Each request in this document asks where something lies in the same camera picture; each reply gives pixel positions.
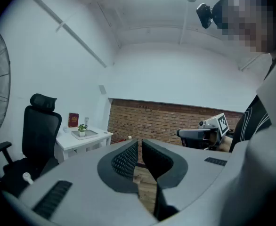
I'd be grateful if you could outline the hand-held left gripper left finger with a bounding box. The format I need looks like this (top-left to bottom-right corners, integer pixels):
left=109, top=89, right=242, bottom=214
left=97, top=139, right=139, bottom=194

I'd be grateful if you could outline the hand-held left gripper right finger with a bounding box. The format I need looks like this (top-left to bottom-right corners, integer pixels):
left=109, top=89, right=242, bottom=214
left=141, top=139, right=189, bottom=222

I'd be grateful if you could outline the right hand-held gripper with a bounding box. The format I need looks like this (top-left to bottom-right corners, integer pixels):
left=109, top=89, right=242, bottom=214
left=177, top=113, right=230, bottom=151

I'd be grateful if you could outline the white rectangular tray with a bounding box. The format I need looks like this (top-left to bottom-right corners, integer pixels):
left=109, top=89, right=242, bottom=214
left=71, top=129, right=99, bottom=141

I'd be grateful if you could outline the small green potted flower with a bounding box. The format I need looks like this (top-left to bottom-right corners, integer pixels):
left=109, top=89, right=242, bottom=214
left=77, top=123, right=89, bottom=137

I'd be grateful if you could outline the person's black shirt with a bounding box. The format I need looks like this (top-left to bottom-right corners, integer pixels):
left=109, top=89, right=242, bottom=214
left=229, top=95, right=273, bottom=153

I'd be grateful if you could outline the white desk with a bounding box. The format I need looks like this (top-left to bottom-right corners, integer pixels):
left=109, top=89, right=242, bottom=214
left=55, top=125, right=114, bottom=163

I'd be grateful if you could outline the red book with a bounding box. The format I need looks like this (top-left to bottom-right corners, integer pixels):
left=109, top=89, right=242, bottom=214
left=67, top=112, right=80, bottom=129

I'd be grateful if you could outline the black mesh office chair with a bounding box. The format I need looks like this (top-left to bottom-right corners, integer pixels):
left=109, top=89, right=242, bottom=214
left=0, top=93, right=63, bottom=198

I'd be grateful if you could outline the white plastic knob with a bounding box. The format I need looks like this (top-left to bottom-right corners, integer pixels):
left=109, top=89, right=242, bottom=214
left=22, top=172, right=34, bottom=186

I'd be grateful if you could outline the person's head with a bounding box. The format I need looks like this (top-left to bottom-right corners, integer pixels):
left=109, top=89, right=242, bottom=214
left=212, top=0, right=276, bottom=54

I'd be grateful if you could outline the black head-worn camera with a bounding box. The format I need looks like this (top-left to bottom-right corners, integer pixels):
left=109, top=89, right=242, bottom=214
left=196, top=3, right=214, bottom=29

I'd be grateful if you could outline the white wall conduit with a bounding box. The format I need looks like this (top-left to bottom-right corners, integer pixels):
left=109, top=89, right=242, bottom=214
left=25, top=0, right=108, bottom=68

